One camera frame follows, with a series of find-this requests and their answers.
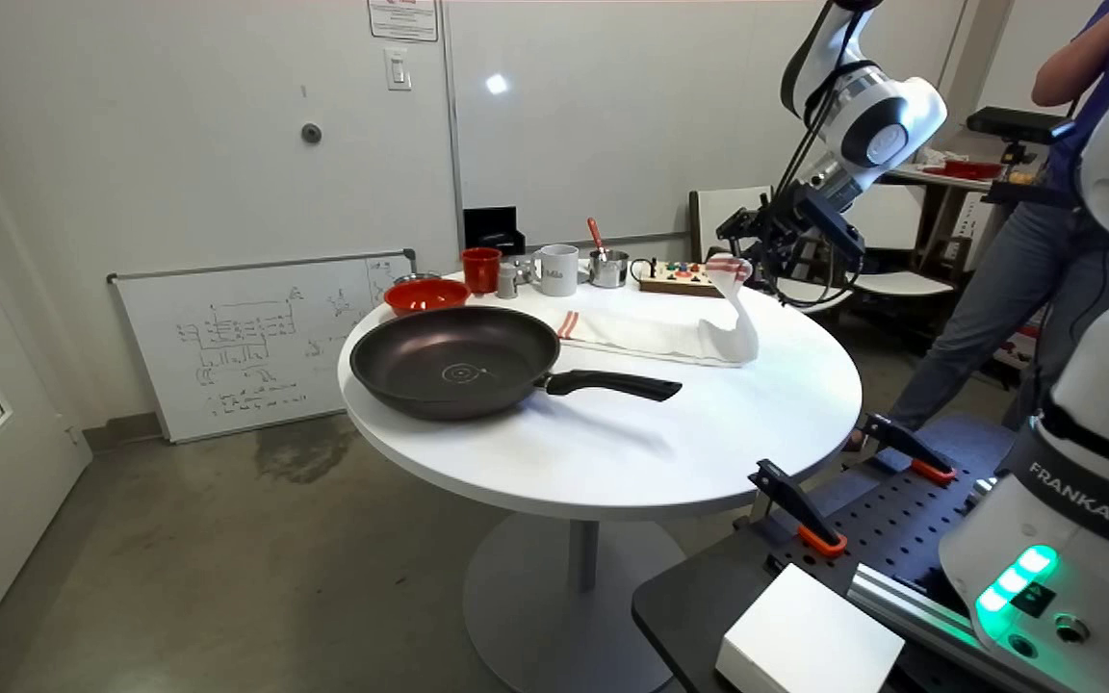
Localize white towel red stripes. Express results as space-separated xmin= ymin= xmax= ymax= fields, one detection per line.
xmin=556 ymin=255 xmax=758 ymax=365

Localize person in blue shirt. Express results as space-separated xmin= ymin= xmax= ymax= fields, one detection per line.
xmin=887 ymin=0 xmax=1109 ymax=427

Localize whiteboard leaning on wall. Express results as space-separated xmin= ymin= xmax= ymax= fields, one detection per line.
xmin=107 ymin=252 xmax=418 ymax=442

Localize wooden toy board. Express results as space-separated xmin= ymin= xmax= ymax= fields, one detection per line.
xmin=633 ymin=257 xmax=717 ymax=295

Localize black wall tray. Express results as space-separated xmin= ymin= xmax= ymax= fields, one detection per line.
xmin=464 ymin=207 xmax=529 ymax=255

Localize white mug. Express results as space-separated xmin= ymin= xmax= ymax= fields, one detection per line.
xmin=530 ymin=245 xmax=577 ymax=295

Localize aluminium rail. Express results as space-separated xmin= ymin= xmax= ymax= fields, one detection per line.
xmin=845 ymin=563 xmax=1049 ymax=693

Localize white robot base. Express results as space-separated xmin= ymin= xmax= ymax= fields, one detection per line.
xmin=941 ymin=311 xmax=1109 ymax=693

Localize steel pot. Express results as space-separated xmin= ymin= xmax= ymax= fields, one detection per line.
xmin=591 ymin=252 xmax=633 ymax=289

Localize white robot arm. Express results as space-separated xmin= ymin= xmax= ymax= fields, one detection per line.
xmin=738 ymin=0 xmax=948 ymax=294

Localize red cup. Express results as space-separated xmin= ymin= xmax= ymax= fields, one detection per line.
xmin=464 ymin=245 xmax=501 ymax=295

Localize small steel cup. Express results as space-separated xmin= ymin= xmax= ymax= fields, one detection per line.
xmin=497 ymin=257 xmax=529 ymax=302

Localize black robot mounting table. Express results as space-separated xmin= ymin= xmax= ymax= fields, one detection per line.
xmin=633 ymin=417 xmax=1014 ymax=693

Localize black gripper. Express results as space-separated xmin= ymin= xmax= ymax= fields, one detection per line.
xmin=733 ymin=184 xmax=865 ymax=307

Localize red bowl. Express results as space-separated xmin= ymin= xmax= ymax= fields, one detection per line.
xmin=384 ymin=276 xmax=470 ymax=315

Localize white box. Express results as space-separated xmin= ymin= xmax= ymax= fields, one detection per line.
xmin=713 ymin=565 xmax=904 ymax=693

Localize black clamp orange tip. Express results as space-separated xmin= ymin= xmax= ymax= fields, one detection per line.
xmin=750 ymin=458 xmax=848 ymax=557

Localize black frying pan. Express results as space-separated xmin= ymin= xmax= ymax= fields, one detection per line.
xmin=352 ymin=307 xmax=681 ymax=424

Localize round white table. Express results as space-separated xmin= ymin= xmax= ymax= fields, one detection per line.
xmin=341 ymin=289 xmax=862 ymax=693

